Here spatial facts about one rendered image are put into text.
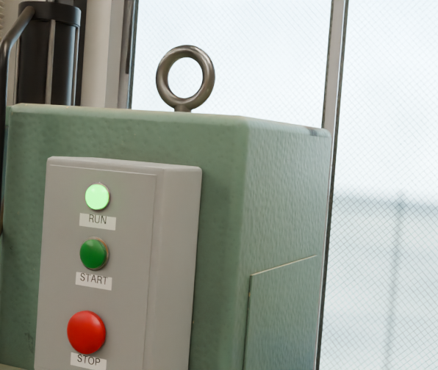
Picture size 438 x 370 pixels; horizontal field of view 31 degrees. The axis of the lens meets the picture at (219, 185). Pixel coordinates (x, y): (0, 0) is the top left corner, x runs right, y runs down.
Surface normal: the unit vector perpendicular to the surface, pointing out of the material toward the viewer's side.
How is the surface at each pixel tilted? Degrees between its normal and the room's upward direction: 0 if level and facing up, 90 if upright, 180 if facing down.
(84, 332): 90
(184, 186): 90
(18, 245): 90
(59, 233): 90
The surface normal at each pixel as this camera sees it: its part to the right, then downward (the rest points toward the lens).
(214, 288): -0.43, 0.02
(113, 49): 0.91, 0.09
